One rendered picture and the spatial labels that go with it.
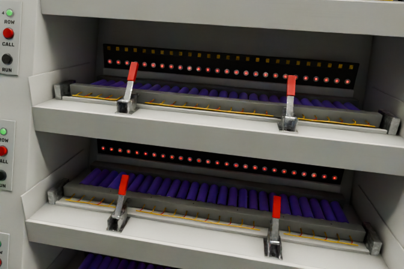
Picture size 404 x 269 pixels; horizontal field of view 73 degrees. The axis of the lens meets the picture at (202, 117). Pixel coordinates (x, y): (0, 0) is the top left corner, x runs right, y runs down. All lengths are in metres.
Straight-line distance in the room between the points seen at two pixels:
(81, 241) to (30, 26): 0.37
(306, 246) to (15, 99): 0.55
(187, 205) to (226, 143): 0.16
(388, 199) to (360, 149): 0.13
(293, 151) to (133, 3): 0.34
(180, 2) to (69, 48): 0.27
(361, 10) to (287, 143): 0.22
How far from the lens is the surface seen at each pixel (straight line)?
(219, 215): 0.53
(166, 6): 0.47
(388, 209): 0.56
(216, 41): 0.64
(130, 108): 0.47
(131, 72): 0.49
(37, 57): 0.55
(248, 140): 0.43
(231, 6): 0.45
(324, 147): 0.45
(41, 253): 0.67
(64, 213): 0.59
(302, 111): 0.50
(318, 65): 0.61
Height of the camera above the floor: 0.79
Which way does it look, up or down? 4 degrees down
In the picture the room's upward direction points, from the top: 6 degrees clockwise
